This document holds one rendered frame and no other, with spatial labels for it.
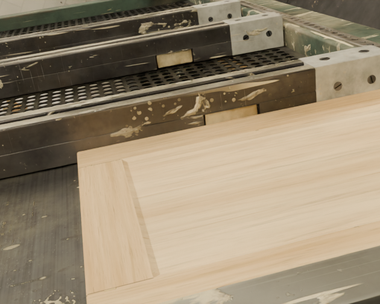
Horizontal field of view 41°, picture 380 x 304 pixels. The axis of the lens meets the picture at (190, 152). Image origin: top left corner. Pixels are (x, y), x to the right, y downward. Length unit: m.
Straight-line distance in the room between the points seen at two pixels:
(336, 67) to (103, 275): 0.48
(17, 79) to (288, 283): 0.85
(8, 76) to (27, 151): 0.43
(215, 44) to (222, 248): 0.75
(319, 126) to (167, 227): 0.29
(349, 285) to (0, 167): 0.50
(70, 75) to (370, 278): 0.85
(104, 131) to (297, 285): 0.41
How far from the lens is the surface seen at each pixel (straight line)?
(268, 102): 0.75
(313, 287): 0.38
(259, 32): 1.18
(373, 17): 2.61
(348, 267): 0.40
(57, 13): 2.13
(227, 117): 0.74
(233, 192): 0.55
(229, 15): 1.47
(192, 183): 0.58
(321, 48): 1.04
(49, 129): 0.71
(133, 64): 1.12
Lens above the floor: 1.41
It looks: 20 degrees down
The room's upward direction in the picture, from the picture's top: 72 degrees counter-clockwise
